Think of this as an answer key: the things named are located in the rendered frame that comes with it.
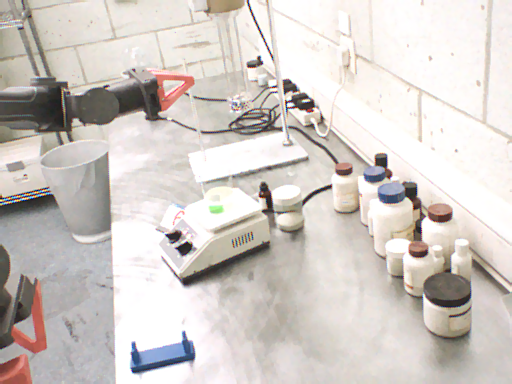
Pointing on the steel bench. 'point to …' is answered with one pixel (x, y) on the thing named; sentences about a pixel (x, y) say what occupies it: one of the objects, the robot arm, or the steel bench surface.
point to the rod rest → (161, 354)
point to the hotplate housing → (222, 244)
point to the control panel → (180, 241)
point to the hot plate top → (245, 207)
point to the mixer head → (218, 8)
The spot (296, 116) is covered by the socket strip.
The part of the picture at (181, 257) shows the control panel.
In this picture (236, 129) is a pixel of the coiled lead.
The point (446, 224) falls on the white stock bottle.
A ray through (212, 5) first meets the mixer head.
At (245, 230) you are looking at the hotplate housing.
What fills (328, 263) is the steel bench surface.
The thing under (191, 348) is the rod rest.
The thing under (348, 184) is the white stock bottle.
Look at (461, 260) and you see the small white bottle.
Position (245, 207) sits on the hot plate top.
